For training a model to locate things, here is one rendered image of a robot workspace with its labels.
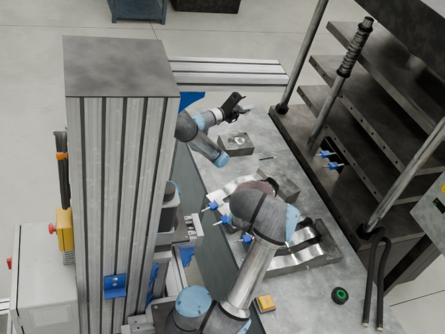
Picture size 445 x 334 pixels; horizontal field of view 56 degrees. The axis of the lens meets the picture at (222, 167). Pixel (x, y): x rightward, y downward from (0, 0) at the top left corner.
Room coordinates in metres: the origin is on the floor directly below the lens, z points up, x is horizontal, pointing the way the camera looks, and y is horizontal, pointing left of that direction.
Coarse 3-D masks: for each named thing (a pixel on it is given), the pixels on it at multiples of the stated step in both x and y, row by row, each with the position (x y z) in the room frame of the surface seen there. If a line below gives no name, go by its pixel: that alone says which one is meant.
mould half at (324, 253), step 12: (300, 216) 1.54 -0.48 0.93; (312, 228) 1.49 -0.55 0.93; (324, 228) 1.58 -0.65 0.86; (300, 240) 1.40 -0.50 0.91; (324, 240) 1.49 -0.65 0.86; (300, 252) 1.33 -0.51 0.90; (312, 252) 1.34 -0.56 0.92; (324, 252) 1.35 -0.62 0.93; (276, 264) 1.23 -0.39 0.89; (288, 264) 1.25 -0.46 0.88; (300, 264) 1.28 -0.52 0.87; (312, 264) 1.32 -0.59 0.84; (324, 264) 1.37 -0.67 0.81; (264, 276) 1.18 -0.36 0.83
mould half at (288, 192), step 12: (264, 168) 1.86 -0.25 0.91; (276, 168) 1.89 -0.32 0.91; (240, 180) 1.71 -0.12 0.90; (252, 180) 1.76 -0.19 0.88; (276, 180) 1.79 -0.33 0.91; (288, 180) 1.82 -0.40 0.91; (216, 192) 1.61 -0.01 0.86; (228, 192) 1.63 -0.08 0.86; (288, 192) 1.72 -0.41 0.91; (228, 204) 1.55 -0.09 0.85; (228, 228) 1.42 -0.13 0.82
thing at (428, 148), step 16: (320, 0) 2.66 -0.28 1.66; (320, 16) 2.65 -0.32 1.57; (304, 48) 2.65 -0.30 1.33; (288, 96) 2.65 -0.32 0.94; (432, 144) 1.66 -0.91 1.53; (416, 160) 1.67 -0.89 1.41; (400, 176) 1.69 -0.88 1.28; (400, 192) 1.66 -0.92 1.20; (384, 208) 1.66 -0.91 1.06; (368, 224) 1.67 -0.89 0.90
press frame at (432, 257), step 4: (436, 252) 2.06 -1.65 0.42; (440, 252) 2.09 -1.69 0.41; (432, 256) 2.06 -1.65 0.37; (436, 256) 2.09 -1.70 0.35; (428, 260) 2.06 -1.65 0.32; (432, 260) 2.09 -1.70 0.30; (424, 264) 2.06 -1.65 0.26; (428, 264) 2.09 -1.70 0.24; (420, 268) 2.06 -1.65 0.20; (424, 268) 2.09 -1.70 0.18; (416, 272) 2.06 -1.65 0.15; (420, 272) 2.09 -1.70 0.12; (412, 276) 2.06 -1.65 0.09; (416, 276) 2.09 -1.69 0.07; (408, 280) 2.06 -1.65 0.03; (412, 280) 2.09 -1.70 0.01
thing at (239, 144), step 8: (224, 136) 2.09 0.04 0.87; (232, 136) 2.11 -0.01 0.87; (240, 136) 2.14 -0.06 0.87; (224, 144) 2.01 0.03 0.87; (232, 144) 2.03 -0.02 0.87; (240, 144) 2.05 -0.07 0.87; (248, 144) 2.08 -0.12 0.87; (232, 152) 1.99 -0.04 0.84; (240, 152) 2.02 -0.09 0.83; (248, 152) 2.05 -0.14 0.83
